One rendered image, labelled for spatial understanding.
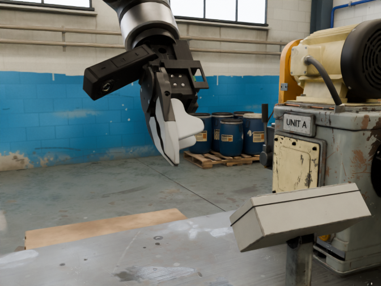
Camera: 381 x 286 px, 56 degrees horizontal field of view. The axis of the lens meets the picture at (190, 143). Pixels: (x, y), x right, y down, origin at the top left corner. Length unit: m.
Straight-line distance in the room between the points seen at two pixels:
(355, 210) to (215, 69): 6.03
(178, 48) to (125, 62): 0.10
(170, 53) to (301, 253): 0.34
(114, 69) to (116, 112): 5.27
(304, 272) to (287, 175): 0.47
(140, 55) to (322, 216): 0.33
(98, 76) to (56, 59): 5.11
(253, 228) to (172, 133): 0.16
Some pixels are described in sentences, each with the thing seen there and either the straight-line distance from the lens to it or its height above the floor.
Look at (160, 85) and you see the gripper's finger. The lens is 0.47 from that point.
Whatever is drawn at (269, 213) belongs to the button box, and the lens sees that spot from 0.44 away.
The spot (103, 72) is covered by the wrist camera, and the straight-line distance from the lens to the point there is 0.50.
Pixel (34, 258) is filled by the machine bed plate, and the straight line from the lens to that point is 0.99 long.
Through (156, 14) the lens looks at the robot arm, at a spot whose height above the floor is 1.32.
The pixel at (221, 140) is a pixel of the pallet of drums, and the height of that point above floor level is 0.37.
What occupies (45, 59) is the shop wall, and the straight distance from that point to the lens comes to 5.58.
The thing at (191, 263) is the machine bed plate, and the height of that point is 0.80.
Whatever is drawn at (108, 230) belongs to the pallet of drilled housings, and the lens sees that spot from 2.77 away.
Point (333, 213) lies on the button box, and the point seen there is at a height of 1.06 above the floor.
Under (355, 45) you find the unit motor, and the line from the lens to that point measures 0.89.
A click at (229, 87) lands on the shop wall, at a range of 6.63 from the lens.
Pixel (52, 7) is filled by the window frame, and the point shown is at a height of 2.26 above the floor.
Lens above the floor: 1.22
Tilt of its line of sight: 10 degrees down
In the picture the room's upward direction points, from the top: straight up
